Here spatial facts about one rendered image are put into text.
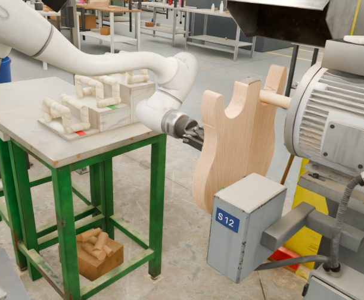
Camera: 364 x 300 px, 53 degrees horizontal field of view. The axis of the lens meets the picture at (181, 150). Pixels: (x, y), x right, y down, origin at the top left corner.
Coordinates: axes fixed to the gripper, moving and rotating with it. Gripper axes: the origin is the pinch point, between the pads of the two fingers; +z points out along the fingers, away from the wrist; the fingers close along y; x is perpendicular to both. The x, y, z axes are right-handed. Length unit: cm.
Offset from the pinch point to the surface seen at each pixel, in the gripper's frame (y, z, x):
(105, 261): 0, -75, -99
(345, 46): -1.8, 25.0, 33.9
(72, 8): -61, -187, 16
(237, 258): 27.7, 23.6, -8.7
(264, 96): -7.0, 4.1, 15.7
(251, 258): 23.4, 24.7, -10.8
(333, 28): -13.1, 17.1, 35.4
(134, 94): -16, -66, -4
